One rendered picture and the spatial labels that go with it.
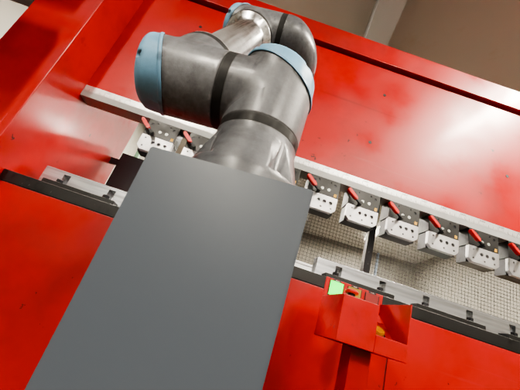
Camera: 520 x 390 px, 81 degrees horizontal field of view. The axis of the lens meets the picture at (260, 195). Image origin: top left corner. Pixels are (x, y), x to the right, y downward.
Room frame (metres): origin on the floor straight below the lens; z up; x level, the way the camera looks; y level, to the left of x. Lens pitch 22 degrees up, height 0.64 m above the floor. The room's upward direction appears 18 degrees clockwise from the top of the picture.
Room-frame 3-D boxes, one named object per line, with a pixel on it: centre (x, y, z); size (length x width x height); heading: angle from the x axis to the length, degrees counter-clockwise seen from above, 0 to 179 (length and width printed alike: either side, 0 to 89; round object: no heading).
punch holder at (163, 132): (1.30, 0.53, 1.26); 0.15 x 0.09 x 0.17; 91
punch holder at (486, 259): (1.32, -1.07, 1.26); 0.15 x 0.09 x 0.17; 91
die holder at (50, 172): (1.30, 0.65, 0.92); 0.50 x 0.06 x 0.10; 91
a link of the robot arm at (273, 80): (0.38, 0.03, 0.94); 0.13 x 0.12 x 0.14; 85
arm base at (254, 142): (0.37, 0.03, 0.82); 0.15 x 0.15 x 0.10
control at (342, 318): (0.91, -0.39, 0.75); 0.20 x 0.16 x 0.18; 94
